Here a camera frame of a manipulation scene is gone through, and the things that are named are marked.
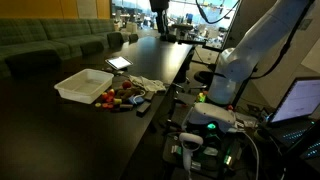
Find grey wall sign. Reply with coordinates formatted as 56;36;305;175
298;18;314;32

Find red yellow cone toy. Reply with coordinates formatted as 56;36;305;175
100;88;116;103

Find white VR controller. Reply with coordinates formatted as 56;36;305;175
178;132;204;176

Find brown stuffed toy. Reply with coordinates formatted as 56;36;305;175
115;87;141;100

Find open laptop lit keyboard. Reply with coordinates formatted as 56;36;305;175
266;76;320;161

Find dark upholstered chair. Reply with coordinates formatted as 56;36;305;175
107;31;125;49

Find white plastic bin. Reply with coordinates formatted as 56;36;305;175
53;68;115;105

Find black cable with connector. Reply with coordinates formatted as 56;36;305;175
194;0;241;25

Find red ball toy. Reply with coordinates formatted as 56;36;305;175
121;80;133;90

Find white VR headset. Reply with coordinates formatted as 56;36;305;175
181;102;238;134

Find tablet with lit screen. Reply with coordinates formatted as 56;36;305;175
104;55;134;71

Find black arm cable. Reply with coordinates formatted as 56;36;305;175
249;0;316;81

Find black office chair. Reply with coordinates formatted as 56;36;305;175
193;69;218;91

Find white woven cloth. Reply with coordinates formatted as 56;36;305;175
129;75;167;94

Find green plaid sofa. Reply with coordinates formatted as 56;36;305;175
0;18;124;79

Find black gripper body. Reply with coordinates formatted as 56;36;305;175
149;0;170;13

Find white cord loop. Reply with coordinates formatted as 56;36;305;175
128;89;147;105

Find white cable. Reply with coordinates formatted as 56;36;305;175
233;128;261;180

